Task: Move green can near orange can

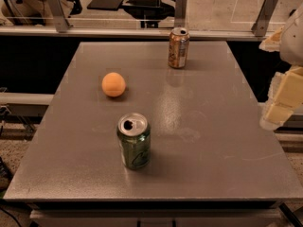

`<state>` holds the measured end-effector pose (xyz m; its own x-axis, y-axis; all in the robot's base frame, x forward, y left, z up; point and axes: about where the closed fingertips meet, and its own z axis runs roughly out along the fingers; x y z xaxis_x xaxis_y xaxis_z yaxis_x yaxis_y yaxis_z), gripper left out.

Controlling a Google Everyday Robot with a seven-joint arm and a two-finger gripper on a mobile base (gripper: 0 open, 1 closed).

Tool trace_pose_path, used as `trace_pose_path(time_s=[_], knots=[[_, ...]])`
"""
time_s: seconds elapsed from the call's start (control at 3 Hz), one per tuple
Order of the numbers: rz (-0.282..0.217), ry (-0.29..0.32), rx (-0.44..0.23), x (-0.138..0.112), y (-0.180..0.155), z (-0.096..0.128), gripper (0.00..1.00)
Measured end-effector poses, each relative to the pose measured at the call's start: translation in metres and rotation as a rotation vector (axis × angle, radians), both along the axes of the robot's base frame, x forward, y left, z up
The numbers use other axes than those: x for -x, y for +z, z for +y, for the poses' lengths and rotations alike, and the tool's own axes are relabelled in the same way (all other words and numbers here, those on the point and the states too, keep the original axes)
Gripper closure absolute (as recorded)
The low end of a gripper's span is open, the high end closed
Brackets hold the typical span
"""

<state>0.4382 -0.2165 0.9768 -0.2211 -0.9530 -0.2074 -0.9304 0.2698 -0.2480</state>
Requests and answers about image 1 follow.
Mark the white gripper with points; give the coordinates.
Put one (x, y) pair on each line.
(294, 40)

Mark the green soda can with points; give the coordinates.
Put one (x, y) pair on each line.
(134, 136)

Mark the orange soda can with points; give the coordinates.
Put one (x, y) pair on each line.
(178, 47)

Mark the black office chair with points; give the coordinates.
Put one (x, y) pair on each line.
(148, 12)

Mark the orange ball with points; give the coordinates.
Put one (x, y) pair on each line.
(113, 85)

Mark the metal guard rail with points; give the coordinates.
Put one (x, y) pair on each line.
(219, 35)

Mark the middle metal bracket post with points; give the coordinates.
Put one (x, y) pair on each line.
(180, 13)

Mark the left metal bracket post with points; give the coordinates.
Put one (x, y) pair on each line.
(60, 22)

